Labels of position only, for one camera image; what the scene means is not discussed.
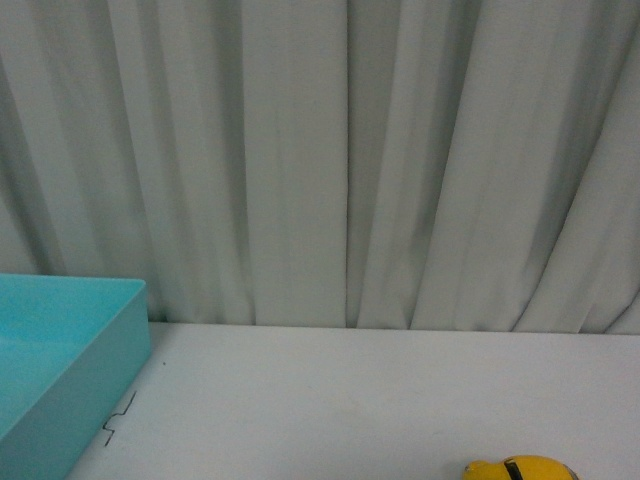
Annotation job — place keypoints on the yellow beetle wind-up toy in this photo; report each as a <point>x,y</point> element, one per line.
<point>520,467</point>

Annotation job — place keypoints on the white pleated curtain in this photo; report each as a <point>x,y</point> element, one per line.
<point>425,165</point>

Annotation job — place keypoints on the turquoise plastic storage bin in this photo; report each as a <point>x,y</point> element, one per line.
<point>70,349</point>

